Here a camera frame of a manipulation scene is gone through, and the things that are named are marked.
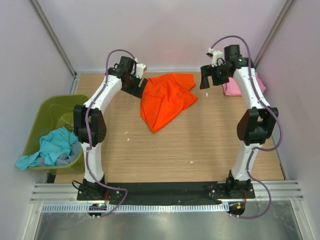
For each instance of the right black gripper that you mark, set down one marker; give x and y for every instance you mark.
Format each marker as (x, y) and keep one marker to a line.
(207, 70)

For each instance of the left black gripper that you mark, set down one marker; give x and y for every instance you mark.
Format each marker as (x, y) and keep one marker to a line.
(136, 91)

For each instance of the orange t shirt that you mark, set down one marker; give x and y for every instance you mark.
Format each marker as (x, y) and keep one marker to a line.
(165, 97)

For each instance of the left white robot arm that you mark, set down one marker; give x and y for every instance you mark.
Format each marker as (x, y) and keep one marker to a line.
(89, 125)

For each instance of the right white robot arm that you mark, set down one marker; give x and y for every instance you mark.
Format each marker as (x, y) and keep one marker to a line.
(255, 126)

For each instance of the green plastic laundry basket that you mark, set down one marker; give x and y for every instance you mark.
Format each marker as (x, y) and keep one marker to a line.
(55, 112)

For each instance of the grey t shirt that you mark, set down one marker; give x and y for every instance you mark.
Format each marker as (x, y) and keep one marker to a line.
(63, 159)

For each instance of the teal t shirt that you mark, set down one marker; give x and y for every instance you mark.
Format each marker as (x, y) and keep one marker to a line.
(50, 146)

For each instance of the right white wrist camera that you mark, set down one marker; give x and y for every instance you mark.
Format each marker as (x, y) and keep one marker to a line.
(217, 57)

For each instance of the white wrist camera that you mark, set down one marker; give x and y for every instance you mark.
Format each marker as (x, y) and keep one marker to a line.
(217, 57)
(140, 68)

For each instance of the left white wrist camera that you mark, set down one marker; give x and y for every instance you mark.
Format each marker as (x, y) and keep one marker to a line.
(140, 68)

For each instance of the left aluminium corner post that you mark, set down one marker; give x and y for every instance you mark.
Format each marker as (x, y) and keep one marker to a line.
(52, 35)

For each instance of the aluminium corner post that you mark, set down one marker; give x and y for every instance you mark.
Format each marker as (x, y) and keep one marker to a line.
(52, 35)
(279, 21)

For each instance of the right aluminium corner post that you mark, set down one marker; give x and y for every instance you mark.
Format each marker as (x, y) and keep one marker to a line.
(279, 21)

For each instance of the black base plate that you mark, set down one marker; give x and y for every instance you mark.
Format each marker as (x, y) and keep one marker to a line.
(164, 193)

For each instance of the aluminium rail frame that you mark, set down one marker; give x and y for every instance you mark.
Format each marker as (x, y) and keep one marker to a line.
(277, 190)

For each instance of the white slotted cable duct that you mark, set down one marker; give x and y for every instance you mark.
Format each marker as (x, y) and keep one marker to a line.
(96, 208)

